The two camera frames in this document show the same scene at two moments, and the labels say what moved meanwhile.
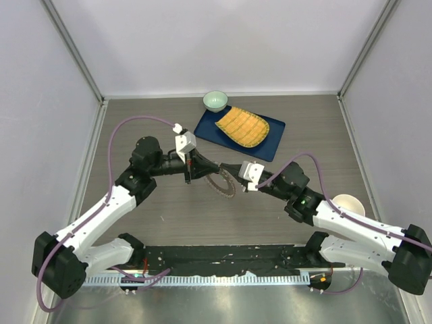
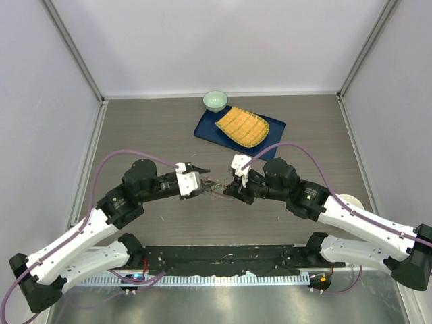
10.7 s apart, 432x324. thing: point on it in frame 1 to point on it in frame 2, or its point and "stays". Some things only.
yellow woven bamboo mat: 245,127 stays
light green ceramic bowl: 215,101 stays
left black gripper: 197,165 to 192,168
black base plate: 249,258 stays
